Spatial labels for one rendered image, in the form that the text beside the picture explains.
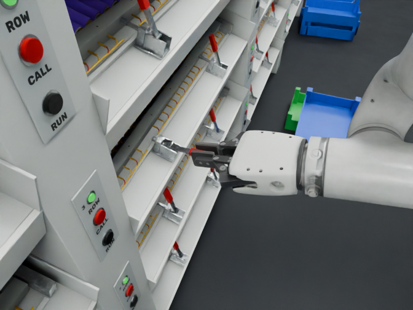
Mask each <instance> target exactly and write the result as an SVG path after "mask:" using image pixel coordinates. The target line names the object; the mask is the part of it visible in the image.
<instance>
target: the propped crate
mask: <svg viewBox="0 0 413 310"><path fill-rule="evenodd" d="M312 90H313V88H311V87H308V88H307V92H306V95H305V98H304V103H303V105H302V110H301V114H300V117H299V121H298V124H297V129H296V133H295V136H298V137H303V138H305V139H307V141H308V143H309V140H310V137H329V138H347V132H348V128H349V125H350V122H351V120H352V117H353V115H354V113H355V111H356V109H357V107H358V105H359V103H360V101H361V97H356V98H355V100H349V99H346V98H340V97H335V96H331V95H325V94H322V93H316V92H312Z"/></svg>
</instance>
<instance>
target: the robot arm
mask: <svg viewBox="0 0 413 310"><path fill-rule="evenodd" d="M412 124H413V33H412V35H411V37H410V39H409V40H408V42H407V44H406V46H405V48H404V49H403V51H402V52H401V53H400V54H399V55H398V56H396V57H394V58H392V59H391V60H389V61H388V62H386V64H384V65H383V67H381V69H380V70H378V72H377V73H376V75H375V76H374V78H373V79H372V81H371V83H370V84H369V86H368V88H367V89H366V91H365V93H364V95H363V97H362V99H361V101H360V103H359V105H358V107H357V109H356V111H355V113H354V115H353V117H352V120H351V122H350V125H349V128H348V132H347V138H329V137H310V140H309V143H308V141H307V139H305V138H303V137H298V136H295V135H290V134H286V133H278V132H269V131H261V130H249V131H246V132H240V133H239V134H238V135H237V136H236V137H235V138H233V139H231V140H229V141H221V142H220V143H219V144H218V143H207V142H199V141H198V142H196V144H195V147H196V149H200V150H202V151H200V150H192V151H191V157H192V160H193V163H194V165H195V166H196V167H206V168H212V169H215V171H216V172H218V173H219V182H220V185H221V187H222V188H226V187H232V189H233V191H234V192H236V193H243V194H254V195H263V196H287V195H294V194H297V191H298V190H299V191H302V189H303V187H305V194H306V195H309V196H311V197H317V196H321V197H330V198H335V199H343V200H349V201H358V202H366V203H372V204H380V205H389V206H394V207H403V208H408V209H413V143H406V142H404V137H405V136H406V134H407V131H408V130H409V128H410V127H411V125H412ZM225 164H227V165H228V166H226V165H225Z"/></svg>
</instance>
